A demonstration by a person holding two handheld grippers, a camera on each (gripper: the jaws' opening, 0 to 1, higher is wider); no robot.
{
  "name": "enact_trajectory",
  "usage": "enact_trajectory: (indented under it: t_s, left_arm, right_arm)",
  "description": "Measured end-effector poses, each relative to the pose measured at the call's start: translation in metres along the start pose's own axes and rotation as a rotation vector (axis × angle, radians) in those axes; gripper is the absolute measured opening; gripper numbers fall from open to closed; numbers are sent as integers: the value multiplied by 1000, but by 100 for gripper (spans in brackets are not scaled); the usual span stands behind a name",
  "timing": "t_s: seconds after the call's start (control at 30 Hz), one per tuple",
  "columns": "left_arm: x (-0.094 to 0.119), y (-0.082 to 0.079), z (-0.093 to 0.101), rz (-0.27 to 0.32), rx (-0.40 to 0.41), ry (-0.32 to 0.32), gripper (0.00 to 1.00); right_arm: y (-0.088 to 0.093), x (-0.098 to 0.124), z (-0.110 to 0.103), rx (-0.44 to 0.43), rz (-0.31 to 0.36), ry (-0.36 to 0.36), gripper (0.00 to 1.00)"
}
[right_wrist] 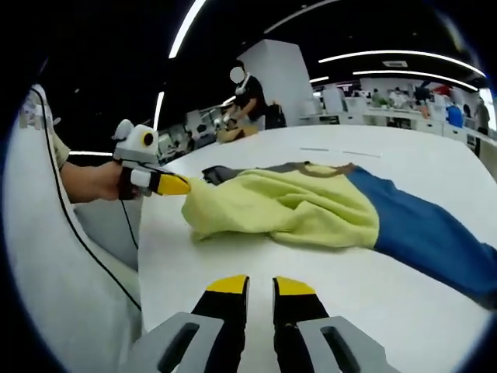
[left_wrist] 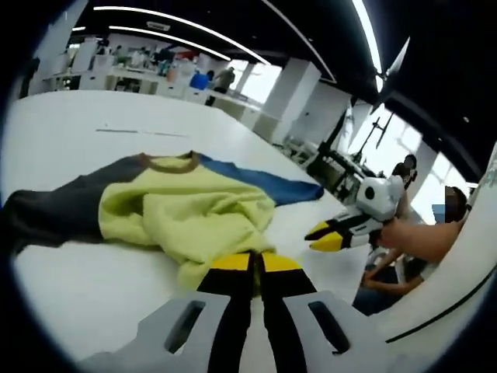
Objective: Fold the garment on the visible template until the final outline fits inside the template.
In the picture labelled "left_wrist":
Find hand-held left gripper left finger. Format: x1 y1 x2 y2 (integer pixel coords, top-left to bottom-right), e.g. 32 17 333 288
79 252 258 373

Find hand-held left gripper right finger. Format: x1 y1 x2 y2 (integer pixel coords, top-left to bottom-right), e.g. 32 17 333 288
259 251 389 373

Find yellow garment blue grey sleeves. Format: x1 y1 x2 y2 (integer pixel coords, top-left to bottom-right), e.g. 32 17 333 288
1 151 325 299

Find person's right hand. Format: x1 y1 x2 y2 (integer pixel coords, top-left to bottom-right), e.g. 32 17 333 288
374 218 408 250

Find white square pillar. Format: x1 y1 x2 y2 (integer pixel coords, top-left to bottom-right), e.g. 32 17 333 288
252 58 323 145

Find white cabinet counter row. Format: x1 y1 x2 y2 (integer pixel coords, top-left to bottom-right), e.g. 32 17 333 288
42 61 187 96

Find black metal frame stand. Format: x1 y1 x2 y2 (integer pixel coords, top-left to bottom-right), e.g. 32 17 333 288
306 96 393 195

